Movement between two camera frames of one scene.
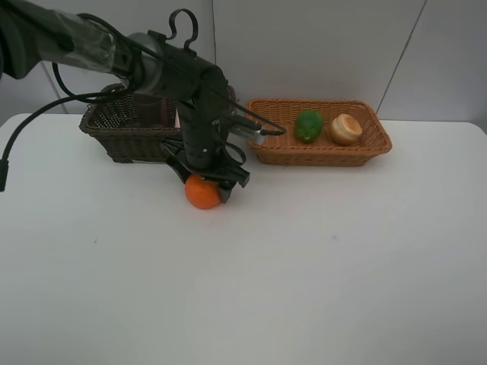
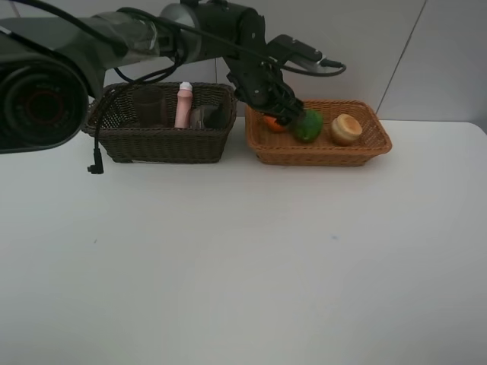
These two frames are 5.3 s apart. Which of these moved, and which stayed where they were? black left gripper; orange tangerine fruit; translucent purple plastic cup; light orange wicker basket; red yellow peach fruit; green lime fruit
Moved: orange tangerine fruit; black left gripper
Stayed: light orange wicker basket; green lime fruit; red yellow peach fruit; translucent purple plastic cup
